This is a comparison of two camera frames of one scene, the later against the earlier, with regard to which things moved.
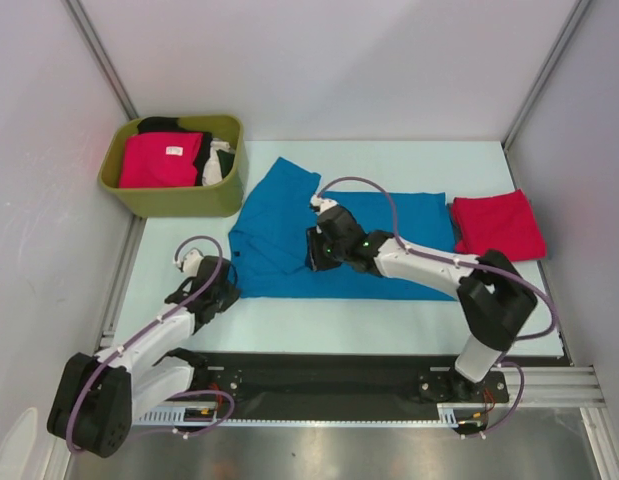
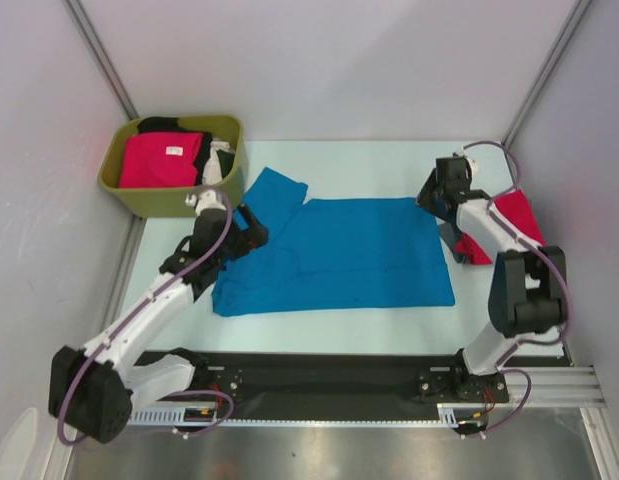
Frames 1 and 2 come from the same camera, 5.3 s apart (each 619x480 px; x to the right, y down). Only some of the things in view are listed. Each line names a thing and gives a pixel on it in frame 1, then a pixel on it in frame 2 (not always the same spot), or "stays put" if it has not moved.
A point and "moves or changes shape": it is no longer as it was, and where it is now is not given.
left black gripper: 231,297 to 249,239
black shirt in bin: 175,125 stays put
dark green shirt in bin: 226,162 stays put
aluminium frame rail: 550,387 stays put
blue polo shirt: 268,244 moves or changes shape
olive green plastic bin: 221,200 stays put
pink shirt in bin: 160,160 stays put
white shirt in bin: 212,170 stays put
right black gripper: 315,259 to 425,197
